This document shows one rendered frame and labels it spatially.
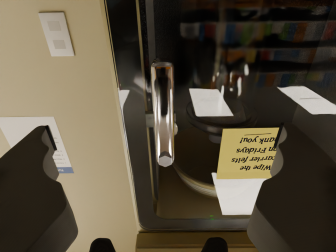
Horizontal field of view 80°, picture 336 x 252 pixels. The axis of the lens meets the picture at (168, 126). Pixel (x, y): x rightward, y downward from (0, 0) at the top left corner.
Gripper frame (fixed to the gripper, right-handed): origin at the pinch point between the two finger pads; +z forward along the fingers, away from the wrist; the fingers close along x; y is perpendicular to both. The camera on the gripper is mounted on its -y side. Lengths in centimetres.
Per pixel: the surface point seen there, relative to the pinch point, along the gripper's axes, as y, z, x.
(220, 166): 11.0, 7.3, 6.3
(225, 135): 6.4, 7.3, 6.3
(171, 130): 2.6, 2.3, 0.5
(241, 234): 26.4, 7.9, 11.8
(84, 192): 67, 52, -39
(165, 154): 4.8, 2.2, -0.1
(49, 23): -2, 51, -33
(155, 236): 26.4, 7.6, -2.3
